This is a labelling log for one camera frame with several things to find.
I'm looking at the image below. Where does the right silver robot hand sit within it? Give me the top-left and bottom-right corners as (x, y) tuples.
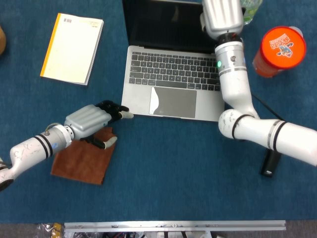
(200, 0), (246, 40)

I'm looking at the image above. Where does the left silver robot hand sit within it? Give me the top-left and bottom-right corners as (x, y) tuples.
(63, 100), (134, 150)

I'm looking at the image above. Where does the silver laptop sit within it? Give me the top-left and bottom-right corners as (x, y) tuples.
(120, 0), (225, 122)

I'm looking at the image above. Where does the clear green plastic bottle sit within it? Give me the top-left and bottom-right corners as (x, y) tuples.
(239, 0), (264, 25)

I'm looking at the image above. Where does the brown folded cloth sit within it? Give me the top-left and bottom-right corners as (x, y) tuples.
(50, 126), (117, 185)

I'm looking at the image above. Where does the orange lidded canister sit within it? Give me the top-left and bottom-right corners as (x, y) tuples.
(252, 26), (307, 78)

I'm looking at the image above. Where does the white notebook yellow spine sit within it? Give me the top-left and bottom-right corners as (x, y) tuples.
(40, 12), (105, 86)

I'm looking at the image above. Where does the yellow packet clutter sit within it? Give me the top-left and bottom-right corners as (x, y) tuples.
(37, 223), (65, 238)

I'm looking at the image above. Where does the brown round object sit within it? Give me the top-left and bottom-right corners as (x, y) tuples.
(0, 25), (7, 55)

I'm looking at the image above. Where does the black stapler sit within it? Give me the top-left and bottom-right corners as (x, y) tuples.
(259, 148), (281, 178)

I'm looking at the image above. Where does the black cable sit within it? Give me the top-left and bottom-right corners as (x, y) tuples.
(251, 92), (286, 122)

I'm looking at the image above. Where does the aluminium profile rail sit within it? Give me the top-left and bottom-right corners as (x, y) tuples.
(63, 220), (286, 231)

